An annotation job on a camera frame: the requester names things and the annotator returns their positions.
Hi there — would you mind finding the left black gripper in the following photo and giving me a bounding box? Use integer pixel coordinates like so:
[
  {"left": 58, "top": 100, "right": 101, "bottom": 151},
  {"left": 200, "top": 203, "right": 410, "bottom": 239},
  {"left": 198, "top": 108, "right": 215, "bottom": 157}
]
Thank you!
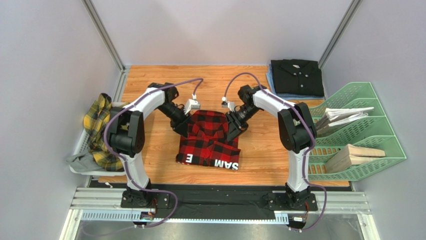
[{"left": 157, "top": 102, "right": 192, "bottom": 139}]

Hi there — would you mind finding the red black plaid shirt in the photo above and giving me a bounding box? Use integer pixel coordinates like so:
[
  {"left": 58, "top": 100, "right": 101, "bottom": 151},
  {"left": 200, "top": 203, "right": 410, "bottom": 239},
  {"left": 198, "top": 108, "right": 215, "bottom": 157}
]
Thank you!
[{"left": 175, "top": 110, "right": 241, "bottom": 171}]

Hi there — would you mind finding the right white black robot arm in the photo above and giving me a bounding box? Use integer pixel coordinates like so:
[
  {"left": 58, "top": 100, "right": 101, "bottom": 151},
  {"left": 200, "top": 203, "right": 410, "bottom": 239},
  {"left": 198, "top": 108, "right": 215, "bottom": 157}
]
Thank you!
[{"left": 222, "top": 85, "right": 318, "bottom": 211}]

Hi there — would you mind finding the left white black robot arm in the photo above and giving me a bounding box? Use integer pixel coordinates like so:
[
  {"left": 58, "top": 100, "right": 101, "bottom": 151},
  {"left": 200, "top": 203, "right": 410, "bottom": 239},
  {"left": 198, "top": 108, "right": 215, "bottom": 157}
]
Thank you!
[{"left": 104, "top": 82, "right": 201, "bottom": 208}]

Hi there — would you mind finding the white paper stack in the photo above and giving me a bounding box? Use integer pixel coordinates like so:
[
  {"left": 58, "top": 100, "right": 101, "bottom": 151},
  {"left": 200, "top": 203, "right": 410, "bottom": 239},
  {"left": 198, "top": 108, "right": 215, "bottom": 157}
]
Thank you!
[{"left": 315, "top": 107, "right": 375, "bottom": 135}]

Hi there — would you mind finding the folded blue shirt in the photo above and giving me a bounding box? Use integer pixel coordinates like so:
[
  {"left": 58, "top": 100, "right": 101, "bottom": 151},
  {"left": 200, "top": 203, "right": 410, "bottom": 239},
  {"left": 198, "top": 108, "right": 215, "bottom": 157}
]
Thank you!
[{"left": 265, "top": 64, "right": 325, "bottom": 100}]

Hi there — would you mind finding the folded black shirt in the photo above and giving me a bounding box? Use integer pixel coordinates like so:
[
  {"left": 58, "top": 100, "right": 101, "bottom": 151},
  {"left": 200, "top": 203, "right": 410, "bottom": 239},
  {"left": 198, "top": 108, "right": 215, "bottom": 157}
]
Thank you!
[{"left": 270, "top": 59, "right": 325, "bottom": 97}]

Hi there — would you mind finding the yellow plaid shirt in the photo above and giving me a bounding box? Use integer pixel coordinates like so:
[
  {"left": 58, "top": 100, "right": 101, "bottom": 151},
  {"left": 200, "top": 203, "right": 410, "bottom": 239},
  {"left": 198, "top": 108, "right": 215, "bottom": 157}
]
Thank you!
[{"left": 83, "top": 93, "right": 124, "bottom": 172}]

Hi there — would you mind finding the white plastic basket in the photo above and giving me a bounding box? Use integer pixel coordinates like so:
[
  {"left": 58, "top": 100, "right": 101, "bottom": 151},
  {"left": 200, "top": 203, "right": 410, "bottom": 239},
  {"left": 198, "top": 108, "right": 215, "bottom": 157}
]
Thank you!
[{"left": 70, "top": 102, "right": 127, "bottom": 175}]

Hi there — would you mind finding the grey shirt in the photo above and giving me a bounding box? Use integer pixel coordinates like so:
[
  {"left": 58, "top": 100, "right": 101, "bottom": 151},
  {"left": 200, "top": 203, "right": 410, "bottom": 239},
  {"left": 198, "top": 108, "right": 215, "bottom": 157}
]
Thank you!
[{"left": 65, "top": 151, "right": 105, "bottom": 173}]

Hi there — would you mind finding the wooden block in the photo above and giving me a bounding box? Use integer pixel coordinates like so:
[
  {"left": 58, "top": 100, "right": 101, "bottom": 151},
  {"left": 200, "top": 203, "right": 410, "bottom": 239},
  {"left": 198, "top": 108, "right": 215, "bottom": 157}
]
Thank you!
[{"left": 325, "top": 144, "right": 386, "bottom": 174}]

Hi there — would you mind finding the green file organizer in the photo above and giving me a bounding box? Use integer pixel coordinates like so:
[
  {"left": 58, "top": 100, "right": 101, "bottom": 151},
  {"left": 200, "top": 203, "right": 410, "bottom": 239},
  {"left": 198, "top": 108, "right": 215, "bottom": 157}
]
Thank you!
[{"left": 308, "top": 82, "right": 407, "bottom": 182}]

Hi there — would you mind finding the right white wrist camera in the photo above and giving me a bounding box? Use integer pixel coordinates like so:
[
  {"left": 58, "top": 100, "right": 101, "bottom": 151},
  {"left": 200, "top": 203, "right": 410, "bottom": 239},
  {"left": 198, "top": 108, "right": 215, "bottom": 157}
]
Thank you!
[{"left": 221, "top": 96, "right": 236, "bottom": 112}]

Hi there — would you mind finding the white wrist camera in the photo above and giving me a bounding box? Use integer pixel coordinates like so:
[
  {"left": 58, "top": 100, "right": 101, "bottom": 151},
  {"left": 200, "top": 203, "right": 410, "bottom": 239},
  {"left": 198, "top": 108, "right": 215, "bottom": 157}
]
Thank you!
[
  {"left": 221, "top": 96, "right": 236, "bottom": 112},
  {"left": 183, "top": 94, "right": 201, "bottom": 115}
]

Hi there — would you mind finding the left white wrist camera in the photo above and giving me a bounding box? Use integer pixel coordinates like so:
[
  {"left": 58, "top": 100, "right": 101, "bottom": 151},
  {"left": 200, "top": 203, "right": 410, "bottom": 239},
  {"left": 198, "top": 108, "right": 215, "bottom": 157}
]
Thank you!
[{"left": 183, "top": 94, "right": 201, "bottom": 115}]

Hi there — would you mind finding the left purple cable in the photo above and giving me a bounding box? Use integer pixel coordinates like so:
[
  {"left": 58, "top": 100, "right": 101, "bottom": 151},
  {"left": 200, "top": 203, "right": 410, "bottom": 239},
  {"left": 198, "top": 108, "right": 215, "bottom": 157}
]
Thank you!
[{"left": 81, "top": 77, "right": 205, "bottom": 238}]

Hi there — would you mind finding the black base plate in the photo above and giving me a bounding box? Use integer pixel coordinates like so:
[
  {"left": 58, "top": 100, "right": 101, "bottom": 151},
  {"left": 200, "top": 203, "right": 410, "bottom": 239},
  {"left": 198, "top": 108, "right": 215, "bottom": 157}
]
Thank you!
[{"left": 88, "top": 179, "right": 354, "bottom": 221}]

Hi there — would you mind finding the aluminium rail frame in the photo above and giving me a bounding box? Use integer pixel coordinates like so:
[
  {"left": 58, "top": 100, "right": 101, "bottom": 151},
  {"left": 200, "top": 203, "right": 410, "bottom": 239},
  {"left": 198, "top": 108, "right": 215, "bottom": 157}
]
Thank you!
[{"left": 60, "top": 184, "right": 380, "bottom": 240}]

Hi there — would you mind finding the left aluminium corner post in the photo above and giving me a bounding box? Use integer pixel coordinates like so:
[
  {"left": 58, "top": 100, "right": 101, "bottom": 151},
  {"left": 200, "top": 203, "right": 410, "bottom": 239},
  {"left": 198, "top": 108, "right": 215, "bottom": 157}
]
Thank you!
[{"left": 82, "top": 0, "right": 126, "bottom": 73}]

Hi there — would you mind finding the aluminium corner post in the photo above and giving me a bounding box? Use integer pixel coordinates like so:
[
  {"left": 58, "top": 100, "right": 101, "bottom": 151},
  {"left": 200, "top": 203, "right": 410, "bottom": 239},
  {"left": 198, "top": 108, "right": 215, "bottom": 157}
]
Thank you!
[
  {"left": 82, "top": 0, "right": 126, "bottom": 73},
  {"left": 318, "top": 0, "right": 363, "bottom": 69}
]

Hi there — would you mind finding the right aluminium corner post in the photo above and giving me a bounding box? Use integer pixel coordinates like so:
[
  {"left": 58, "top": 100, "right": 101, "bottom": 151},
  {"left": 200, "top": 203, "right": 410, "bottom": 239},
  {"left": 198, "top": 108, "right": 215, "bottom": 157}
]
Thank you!
[{"left": 318, "top": 0, "right": 363, "bottom": 69}]

